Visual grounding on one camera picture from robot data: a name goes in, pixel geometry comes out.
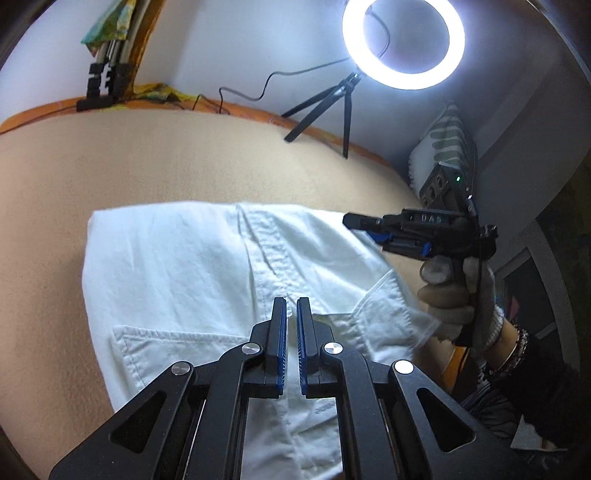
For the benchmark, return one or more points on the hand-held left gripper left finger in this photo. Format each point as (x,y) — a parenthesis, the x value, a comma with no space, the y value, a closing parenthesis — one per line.
(278,350)

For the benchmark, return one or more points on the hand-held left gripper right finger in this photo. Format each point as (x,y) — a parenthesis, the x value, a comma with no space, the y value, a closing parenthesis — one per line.
(302,355)

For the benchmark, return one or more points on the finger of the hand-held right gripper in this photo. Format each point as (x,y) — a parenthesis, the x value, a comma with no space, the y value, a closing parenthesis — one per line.
(364,221)
(406,247)

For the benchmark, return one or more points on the white long-sleeved shirt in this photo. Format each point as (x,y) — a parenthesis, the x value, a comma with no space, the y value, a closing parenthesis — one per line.
(175,258)

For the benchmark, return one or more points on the person's right forearm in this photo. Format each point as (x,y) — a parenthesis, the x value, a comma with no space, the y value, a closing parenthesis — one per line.
(545,392)

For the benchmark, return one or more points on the person's right hand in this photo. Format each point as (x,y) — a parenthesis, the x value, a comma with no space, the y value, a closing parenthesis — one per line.
(448,304)

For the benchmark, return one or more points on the white green patterned towel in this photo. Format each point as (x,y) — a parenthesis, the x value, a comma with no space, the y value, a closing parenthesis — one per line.
(443,134)

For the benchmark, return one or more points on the grey striped garment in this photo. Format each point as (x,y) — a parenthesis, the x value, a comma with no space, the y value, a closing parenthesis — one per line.
(489,406)

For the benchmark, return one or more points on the black gooseneck phone holder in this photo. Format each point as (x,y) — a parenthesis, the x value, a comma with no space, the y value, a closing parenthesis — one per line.
(387,41)

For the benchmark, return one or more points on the yellow green crumpled cloth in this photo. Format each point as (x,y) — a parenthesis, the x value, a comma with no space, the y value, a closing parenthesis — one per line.
(161,92)

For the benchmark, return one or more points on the brown wooden board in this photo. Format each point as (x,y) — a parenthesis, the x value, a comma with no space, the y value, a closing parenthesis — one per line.
(145,46)

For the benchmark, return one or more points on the folded silver black stand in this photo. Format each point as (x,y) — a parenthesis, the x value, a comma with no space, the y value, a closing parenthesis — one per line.
(99,78)

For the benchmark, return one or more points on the colourful printed cloth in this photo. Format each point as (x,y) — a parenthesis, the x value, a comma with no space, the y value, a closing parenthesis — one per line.
(111,23)

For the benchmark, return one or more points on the table with orange cloth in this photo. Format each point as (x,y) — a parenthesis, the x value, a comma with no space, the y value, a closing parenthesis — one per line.
(41,110)

